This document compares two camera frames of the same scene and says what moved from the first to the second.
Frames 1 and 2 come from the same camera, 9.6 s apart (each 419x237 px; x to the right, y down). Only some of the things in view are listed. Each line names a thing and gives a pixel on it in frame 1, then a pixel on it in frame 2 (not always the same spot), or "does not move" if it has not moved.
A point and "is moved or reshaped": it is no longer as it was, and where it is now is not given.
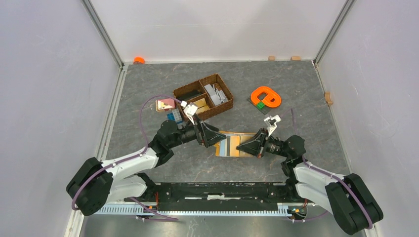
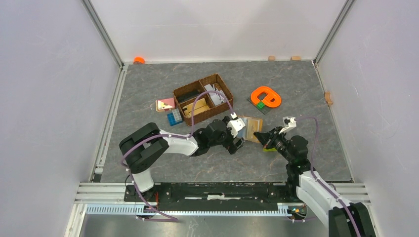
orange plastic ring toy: [267, 100] does not move
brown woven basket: [209, 95] does not move
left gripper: [210, 136] → [232, 147]
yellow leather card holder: [227, 146] is moved or reshaped
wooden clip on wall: [328, 98] does not move
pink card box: [165, 105] does not move
